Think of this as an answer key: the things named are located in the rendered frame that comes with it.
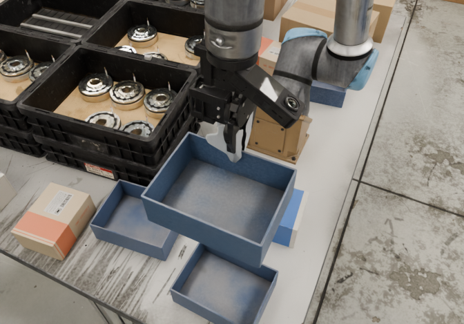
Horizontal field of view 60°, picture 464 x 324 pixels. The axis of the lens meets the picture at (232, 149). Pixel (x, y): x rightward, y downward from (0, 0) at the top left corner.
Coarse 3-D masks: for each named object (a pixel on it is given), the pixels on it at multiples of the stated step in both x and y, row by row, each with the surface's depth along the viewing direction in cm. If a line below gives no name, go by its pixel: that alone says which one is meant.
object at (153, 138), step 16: (80, 48) 121; (96, 48) 121; (160, 64) 116; (192, 80) 111; (176, 96) 106; (32, 112) 103; (48, 112) 102; (176, 112) 106; (80, 128) 101; (96, 128) 98; (112, 128) 98; (160, 128) 98; (144, 144) 96
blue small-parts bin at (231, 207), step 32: (192, 160) 73; (224, 160) 70; (256, 160) 66; (160, 192) 66; (192, 192) 69; (224, 192) 69; (256, 192) 69; (288, 192) 62; (160, 224) 64; (192, 224) 59; (224, 224) 65; (256, 224) 65; (256, 256) 58
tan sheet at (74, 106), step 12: (72, 96) 121; (60, 108) 118; (72, 108) 118; (84, 108) 118; (96, 108) 118; (108, 108) 118; (144, 108) 118; (132, 120) 114; (144, 120) 114; (156, 120) 114
